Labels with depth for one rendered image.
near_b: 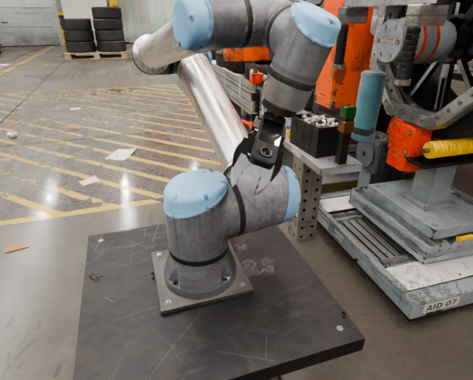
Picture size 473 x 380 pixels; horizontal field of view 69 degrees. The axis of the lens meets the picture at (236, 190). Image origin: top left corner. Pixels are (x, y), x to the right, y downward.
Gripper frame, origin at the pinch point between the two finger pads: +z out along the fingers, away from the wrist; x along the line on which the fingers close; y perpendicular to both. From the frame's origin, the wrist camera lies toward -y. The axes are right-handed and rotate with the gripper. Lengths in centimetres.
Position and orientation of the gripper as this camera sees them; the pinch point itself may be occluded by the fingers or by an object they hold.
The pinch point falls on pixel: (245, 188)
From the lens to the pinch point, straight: 75.6
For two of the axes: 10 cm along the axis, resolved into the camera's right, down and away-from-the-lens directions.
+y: 1.6, -5.3, 8.3
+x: -9.3, -3.5, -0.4
